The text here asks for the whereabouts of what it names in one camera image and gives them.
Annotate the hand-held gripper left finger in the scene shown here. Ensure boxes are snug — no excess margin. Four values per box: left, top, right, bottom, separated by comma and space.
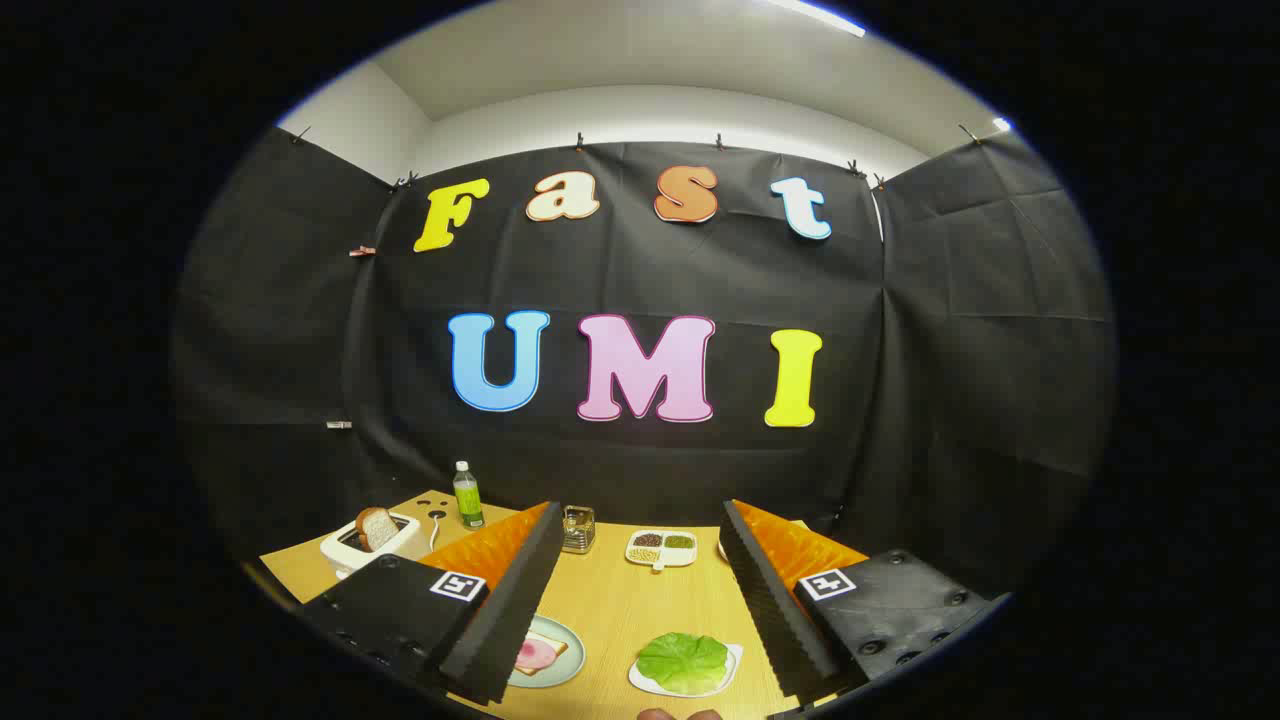
300, 500, 567, 706

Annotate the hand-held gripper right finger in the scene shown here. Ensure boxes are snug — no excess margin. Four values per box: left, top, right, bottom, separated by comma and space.
718, 498, 1013, 706

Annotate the green lettuce leaf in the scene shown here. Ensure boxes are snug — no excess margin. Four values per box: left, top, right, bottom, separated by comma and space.
636, 631, 731, 694

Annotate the toasted bread slice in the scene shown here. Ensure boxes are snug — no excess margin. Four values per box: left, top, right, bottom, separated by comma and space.
355, 506, 400, 553

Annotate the white bread slice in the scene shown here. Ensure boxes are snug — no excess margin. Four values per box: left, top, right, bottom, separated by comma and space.
514, 632, 570, 678

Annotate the white square plate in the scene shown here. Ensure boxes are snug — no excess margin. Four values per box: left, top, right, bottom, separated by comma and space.
628, 640, 745, 699

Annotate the pale green round plate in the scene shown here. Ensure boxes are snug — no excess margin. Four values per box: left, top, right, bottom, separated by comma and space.
507, 613, 587, 690

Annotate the green label plastic bottle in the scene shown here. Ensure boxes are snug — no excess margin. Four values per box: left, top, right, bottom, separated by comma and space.
453, 461, 486, 529

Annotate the white divided bean dish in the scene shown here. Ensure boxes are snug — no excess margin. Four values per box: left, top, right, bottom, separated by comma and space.
625, 529, 699, 572

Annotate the white toaster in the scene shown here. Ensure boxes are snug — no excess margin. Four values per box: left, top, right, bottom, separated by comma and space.
320, 510, 422, 581

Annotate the black backdrop cloth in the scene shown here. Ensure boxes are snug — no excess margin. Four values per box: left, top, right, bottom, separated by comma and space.
170, 128, 1116, 601

